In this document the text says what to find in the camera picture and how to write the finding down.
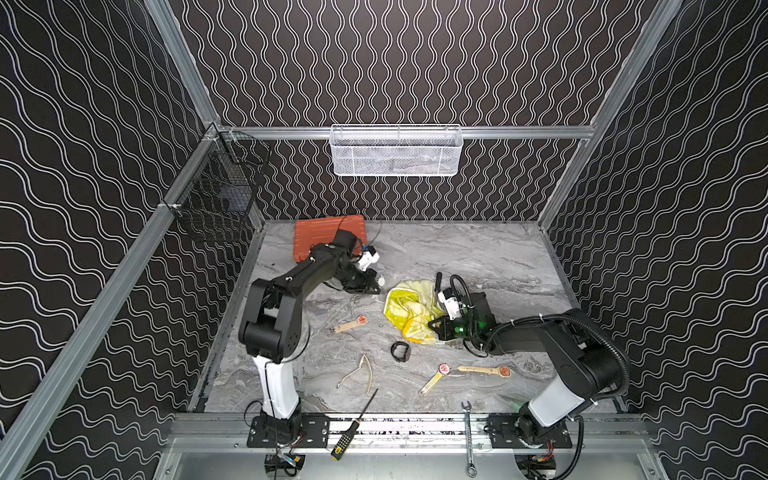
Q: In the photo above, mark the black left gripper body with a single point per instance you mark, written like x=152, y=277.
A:
x=363, y=281

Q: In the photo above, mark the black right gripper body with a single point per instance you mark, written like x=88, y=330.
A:
x=449, y=329

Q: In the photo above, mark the yellow green white towel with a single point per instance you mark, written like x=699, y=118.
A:
x=410, y=306

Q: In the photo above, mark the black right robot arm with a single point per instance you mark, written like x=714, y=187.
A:
x=588, y=365

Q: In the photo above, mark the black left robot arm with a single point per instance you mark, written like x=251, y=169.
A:
x=272, y=324

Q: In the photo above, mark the red plastic tool case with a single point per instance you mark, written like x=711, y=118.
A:
x=323, y=230

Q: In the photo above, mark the silver combination wrench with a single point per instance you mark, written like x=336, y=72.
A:
x=471, y=470

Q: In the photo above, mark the black yellow screwdriver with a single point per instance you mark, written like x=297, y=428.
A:
x=348, y=435

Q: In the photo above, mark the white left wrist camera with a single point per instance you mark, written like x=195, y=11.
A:
x=368, y=258

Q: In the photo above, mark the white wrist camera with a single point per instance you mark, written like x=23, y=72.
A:
x=368, y=258
x=451, y=303

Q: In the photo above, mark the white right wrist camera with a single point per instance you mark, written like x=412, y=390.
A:
x=451, y=303

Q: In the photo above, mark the yellow strap red dial watch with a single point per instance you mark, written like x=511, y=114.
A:
x=442, y=371

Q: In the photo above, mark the orange strap watch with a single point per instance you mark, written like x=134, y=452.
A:
x=501, y=371

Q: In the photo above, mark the black wire basket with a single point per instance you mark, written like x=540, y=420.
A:
x=219, y=204

